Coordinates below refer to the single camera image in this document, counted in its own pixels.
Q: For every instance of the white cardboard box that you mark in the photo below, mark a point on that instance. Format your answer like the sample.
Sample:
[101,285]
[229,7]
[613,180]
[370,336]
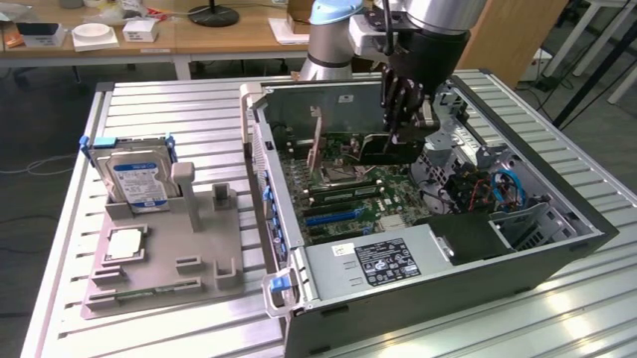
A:
[141,31]

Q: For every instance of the hard disk with blue caddy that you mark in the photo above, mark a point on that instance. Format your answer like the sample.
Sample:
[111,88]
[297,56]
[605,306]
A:
[139,179]

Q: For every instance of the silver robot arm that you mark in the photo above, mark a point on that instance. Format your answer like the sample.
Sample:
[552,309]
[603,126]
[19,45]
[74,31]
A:
[329,44]

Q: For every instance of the grey metal drive cage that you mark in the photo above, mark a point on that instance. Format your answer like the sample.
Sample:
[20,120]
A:
[528,227]

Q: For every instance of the grey power supply unit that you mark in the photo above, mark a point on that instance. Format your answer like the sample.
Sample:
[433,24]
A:
[329,276]

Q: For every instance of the black plastic shroud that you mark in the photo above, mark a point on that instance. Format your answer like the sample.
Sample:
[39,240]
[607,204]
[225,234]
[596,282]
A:
[473,238]

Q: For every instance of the wooden desk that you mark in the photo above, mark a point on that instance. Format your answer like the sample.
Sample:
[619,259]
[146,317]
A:
[223,41]

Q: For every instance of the black diagonal pole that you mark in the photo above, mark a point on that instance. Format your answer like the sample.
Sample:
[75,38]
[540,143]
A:
[592,78]

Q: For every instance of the green RAM stick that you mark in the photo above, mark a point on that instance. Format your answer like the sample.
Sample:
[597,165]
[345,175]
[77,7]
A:
[349,194]
[145,292]

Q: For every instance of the black graphics card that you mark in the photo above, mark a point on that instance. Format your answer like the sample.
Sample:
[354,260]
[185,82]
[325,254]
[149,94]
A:
[344,143]

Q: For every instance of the orange object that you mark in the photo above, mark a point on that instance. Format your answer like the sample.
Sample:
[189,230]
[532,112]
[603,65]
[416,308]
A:
[12,40]

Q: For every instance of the white square box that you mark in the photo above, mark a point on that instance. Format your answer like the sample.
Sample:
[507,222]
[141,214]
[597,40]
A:
[95,39]

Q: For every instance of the silver metal disk bay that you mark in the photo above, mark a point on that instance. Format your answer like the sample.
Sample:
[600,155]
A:
[442,153]

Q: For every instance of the black open PC case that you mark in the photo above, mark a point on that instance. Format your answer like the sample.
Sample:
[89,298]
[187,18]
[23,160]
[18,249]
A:
[448,306]

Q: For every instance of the silver chipset heatsink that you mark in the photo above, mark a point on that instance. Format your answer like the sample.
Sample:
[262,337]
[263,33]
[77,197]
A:
[397,222]

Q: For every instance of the green motherboard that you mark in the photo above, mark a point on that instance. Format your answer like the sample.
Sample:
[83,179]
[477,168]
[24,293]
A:
[393,205]

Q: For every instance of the wooden cabinet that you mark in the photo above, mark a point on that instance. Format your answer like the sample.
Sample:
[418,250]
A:
[508,37]

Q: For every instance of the grey parts rack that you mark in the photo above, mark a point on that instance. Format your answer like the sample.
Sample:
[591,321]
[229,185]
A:
[165,246]

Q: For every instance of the white box with dark lid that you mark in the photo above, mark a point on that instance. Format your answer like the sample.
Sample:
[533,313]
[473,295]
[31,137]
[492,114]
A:
[42,35]

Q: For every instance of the white table frame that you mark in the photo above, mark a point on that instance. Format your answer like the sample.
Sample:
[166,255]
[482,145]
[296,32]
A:
[568,41]

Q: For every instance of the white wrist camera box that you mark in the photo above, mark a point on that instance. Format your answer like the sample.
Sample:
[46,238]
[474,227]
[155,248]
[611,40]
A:
[366,37]

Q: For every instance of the beige card retention latch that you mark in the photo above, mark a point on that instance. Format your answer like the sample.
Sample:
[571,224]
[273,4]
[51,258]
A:
[246,112]

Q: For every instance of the CPU socket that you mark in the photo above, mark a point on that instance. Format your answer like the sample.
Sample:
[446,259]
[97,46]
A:
[341,174]

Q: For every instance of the black round lamp base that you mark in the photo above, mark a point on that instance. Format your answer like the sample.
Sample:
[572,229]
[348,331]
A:
[214,16]

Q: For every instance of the white papers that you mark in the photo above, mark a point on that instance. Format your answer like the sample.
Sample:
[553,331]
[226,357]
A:
[292,35]

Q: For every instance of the blue expansion slot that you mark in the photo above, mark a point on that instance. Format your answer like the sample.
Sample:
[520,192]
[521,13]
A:
[333,217]

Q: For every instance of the silver CPU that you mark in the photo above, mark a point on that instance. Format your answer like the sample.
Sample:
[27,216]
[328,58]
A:
[123,244]

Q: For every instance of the brown cardboard box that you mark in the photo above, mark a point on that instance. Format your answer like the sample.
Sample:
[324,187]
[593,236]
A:
[298,9]

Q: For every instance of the clear latch with blue tab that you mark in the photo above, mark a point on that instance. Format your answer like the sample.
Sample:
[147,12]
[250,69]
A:
[278,285]

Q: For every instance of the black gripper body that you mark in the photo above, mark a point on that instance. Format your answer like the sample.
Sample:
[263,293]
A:
[430,56]

